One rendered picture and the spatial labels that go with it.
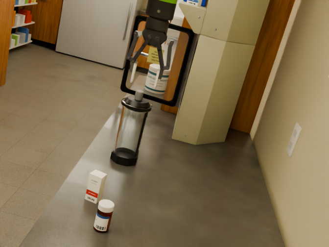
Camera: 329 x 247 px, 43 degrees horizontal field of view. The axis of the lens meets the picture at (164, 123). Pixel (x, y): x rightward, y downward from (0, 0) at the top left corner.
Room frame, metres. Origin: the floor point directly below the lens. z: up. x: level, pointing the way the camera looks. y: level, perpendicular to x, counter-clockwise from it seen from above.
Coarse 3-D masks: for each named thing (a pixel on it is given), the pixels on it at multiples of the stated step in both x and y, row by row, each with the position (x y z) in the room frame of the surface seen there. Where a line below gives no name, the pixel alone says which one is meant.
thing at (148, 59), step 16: (176, 32) 2.04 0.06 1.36; (144, 48) 2.06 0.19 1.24; (176, 48) 2.04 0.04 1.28; (144, 64) 2.06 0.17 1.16; (176, 64) 2.03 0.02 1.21; (128, 80) 2.06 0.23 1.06; (144, 80) 2.05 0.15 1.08; (160, 80) 2.04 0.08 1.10; (176, 80) 2.03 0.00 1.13; (160, 96) 2.04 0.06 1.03
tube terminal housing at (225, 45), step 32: (224, 0) 1.72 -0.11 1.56; (256, 0) 1.80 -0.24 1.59; (224, 32) 1.72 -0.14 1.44; (256, 32) 1.84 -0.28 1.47; (192, 64) 1.72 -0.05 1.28; (224, 64) 1.74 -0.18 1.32; (192, 96) 1.72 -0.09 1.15; (224, 96) 1.79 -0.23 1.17; (192, 128) 1.72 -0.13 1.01; (224, 128) 1.84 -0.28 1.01
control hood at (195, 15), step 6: (180, 6) 1.72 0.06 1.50; (186, 6) 1.72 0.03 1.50; (192, 6) 1.72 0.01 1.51; (198, 6) 1.81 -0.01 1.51; (186, 12) 1.72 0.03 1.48; (192, 12) 1.72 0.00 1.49; (198, 12) 1.72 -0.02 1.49; (204, 12) 1.72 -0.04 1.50; (186, 18) 1.72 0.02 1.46; (192, 18) 1.72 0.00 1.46; (198, 18) 1.72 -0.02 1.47; (204, 18) 1.72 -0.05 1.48; (192, 24) 1.72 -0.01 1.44; (198, 24) 1.72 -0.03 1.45; (198, 30) 1.72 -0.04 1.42
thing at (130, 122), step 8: (128, 104) 1.34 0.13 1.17; (128, 112) 1.34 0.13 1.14; (136, 112) 1.34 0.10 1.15; (144, 112) 1.36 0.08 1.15; (120, 120) 1.36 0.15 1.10; (128, 120) 1.34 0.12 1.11; (136, 120) 1.34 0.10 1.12; (120, 128) 1.35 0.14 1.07; (128, 128) 1.34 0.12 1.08; (136, 128) 1.34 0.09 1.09; (120, 136) 1.35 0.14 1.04; (128, 136) 1.34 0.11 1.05; (136, 136) 1.35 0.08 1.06; (120, 144) 1.34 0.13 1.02; (128, 144) 1.34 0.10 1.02; (136, 144) 1.35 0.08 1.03; (120, 152) 1.34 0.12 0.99; (128, 152) 1.34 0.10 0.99
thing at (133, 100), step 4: (136, 92) 1.38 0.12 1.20; (140, 92) 1.37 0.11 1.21; (128, 96) 1.39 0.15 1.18; (132, 96) 1.40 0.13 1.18; (136, 96) 1.37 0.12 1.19; (140, 96) 1.37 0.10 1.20; (128, 100) 1.36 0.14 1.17; (132, 100) 1.35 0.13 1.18; (136, 100) 1.36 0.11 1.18; (140, 100) 1.37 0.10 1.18; (144, 100) 1.39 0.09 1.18; (132, 104) 1.34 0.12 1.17; (136, 104) 1.34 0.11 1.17; (140, 104) 1.35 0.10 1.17; (144, 104) 1.36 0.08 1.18; (148, 104) 1.38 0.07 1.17
